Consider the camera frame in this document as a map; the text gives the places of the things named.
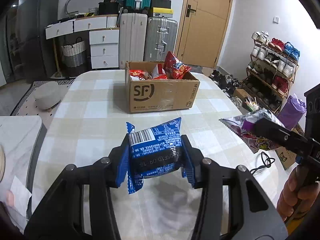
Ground blue snack packet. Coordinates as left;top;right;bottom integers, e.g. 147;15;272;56
126;117;194;194

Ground wooden door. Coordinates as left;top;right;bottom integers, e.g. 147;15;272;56
174;0;235;68

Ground white round pouf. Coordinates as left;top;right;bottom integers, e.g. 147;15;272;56
34;81;65;110

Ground small silver purple snack packet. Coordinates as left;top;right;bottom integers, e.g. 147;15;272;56
219;108;285;153

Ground person's right hand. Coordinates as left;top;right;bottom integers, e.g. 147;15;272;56
276;166;320;222

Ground red cookie packet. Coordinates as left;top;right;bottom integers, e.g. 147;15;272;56
129;69;148;81

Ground small cardboard box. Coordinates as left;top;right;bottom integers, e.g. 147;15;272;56
232;89;252;100

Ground brown cardboard box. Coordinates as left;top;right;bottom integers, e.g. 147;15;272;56
125;60;200;113

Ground silver suitcase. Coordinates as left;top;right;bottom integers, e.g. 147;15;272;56
144;17;178;62

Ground black storage bin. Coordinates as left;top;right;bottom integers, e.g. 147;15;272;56
98;2;119;15

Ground yellow black shoe box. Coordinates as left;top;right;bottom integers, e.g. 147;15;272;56
149;7;174;18

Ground white paper slip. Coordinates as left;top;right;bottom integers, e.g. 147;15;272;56
10;176;32;217

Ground white trash bin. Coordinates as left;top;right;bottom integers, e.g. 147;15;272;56
242;96;262;113

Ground wooden shoe rack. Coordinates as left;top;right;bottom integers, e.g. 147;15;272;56
241;39;299;113

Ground thin black cable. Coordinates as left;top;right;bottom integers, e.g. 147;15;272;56
250;151;275;175

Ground pile of scattered shoes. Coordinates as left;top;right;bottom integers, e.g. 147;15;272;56
209;69;243;97

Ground shoe rack with shoes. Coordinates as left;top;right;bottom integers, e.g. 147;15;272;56
246;31;300;110

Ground woven laundry basket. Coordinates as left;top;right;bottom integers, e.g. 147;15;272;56
61;37;87;77

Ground white red snack packet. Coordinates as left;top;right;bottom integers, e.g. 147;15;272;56
150;64;167;78

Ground dark glass cabinet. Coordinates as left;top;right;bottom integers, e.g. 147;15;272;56
0;5;18;85

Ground beige suitcase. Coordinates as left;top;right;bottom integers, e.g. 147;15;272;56
119;12;148;70

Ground beige round disc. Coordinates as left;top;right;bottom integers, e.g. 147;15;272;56
0;145;6;182

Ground striped rug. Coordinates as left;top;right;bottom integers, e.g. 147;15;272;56
10;79;75;117

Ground plain black shoe box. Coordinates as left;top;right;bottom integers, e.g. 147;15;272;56
151;0;172;9

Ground dark door handle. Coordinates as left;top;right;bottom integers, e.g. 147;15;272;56
186;4;197;18

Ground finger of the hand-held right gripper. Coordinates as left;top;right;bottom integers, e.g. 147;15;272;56
253;118;313;156

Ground grey refrigerator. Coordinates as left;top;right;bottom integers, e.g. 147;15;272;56
14;0;61;79

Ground white drawer desk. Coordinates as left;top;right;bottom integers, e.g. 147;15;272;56
45;14;120;70

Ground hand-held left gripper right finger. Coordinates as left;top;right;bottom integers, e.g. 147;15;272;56
180;134;288;240

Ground grey oval frame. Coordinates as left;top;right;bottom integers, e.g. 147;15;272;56
64;0;105;15

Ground white side table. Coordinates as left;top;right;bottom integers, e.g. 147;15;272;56
0;116;43;228

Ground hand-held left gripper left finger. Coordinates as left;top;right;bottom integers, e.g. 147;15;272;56
24;134;130;240

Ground red triangular snack bag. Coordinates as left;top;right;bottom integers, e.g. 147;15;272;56
164;51;192;80

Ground purple bag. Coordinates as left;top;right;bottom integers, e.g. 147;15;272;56
276;94;307;130

